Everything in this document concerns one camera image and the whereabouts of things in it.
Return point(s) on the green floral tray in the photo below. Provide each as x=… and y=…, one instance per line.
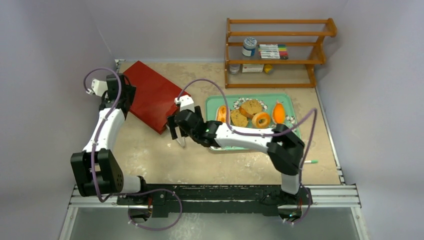
x=267, y=101

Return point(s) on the yellow small object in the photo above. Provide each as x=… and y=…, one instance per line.
x=268, y=68

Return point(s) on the small grey jar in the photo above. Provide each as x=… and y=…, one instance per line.
x=234, y=68

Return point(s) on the coloured marker pen set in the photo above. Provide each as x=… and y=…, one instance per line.
x=273, y=51

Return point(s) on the orange fake bread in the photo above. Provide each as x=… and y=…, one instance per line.
x=279, y=113

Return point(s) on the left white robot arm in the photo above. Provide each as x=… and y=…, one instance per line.
x=95, y=168

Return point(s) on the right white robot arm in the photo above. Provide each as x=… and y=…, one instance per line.
x=284, y=148

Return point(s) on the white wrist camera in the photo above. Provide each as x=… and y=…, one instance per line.
x=185, y=102
x=97, y=87

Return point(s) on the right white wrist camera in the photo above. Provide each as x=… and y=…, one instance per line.
x=185, y=102

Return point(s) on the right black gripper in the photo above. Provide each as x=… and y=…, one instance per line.
x=175, y=122

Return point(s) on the long glazed fake bread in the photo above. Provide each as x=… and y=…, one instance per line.
x=221, y=114

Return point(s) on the white jar blue lid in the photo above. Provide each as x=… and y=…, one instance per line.
x=249, y=46

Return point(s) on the wooden shelf rack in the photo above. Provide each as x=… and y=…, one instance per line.
x=242, y=47

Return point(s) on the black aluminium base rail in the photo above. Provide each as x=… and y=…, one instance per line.
x=267, y=200

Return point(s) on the round brown fake bread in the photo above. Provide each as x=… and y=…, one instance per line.
x=238, y=119

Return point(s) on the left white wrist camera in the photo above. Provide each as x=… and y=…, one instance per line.
x=97, y=87

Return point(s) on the small white box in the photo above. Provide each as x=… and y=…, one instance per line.
x=252, y=68

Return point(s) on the red paper bag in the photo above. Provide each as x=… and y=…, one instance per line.
x=154, y=96

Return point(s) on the brown crusty fake bread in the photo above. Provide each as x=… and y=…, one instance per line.
x=250, y=108

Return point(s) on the small green white pen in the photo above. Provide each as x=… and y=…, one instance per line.
x=310, y=161

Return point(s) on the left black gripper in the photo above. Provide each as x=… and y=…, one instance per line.
x=131, y=91

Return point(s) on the round pale fake bun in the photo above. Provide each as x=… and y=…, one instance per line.
x=261, y=120

